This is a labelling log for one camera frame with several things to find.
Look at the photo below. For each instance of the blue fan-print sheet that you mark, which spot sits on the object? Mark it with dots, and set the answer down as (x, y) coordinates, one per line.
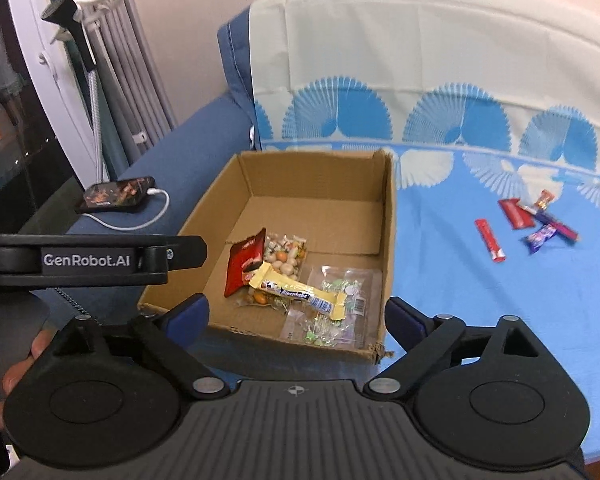
(455, 50)

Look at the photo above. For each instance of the dark glass door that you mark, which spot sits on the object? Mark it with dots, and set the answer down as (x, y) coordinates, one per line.
(10, 150)

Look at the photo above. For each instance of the yellow snack bar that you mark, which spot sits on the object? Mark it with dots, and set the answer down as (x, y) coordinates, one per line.
(325, 302)

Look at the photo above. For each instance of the white curtain clip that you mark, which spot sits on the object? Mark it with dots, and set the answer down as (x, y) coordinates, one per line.
(138, 138)

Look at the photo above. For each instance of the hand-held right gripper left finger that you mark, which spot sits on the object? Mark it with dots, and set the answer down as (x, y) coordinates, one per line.
(187, 320)

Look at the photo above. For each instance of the purple and white candy packet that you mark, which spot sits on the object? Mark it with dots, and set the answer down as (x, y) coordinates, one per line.
(540, 237)

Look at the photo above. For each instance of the blue sofa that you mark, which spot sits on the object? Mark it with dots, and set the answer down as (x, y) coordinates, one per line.
(200, 140)

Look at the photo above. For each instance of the person's left hand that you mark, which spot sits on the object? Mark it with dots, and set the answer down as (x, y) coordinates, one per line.
(16, 377)

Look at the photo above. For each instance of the red and black snack packet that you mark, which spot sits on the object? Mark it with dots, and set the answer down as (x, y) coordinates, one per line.
(242, 265)

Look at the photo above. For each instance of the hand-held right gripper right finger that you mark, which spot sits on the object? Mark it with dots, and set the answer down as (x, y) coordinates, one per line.
(402, 325)

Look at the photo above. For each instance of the brown cardboard box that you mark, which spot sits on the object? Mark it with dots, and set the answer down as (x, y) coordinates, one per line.
(320, 210)

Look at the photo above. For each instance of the white door frame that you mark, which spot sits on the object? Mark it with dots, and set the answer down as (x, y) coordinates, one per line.
(55, 90)

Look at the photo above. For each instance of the small orange wrapped candy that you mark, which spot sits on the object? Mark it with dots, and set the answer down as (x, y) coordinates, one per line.
(544, 200)

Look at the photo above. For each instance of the black garment steamer head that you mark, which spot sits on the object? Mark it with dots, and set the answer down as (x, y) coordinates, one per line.
(62, 10)

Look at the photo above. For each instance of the black smartphone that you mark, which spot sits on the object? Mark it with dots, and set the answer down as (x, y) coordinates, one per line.
(115, 195)

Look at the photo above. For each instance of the dark purple snack bar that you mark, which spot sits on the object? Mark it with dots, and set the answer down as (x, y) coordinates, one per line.
(562, 229)

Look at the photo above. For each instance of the clear bag of mixed nuts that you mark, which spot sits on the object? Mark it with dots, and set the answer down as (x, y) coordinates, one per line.
(287, 255)

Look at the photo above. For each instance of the red stick packet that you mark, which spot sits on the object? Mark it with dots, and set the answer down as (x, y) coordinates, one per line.
(490, 240)

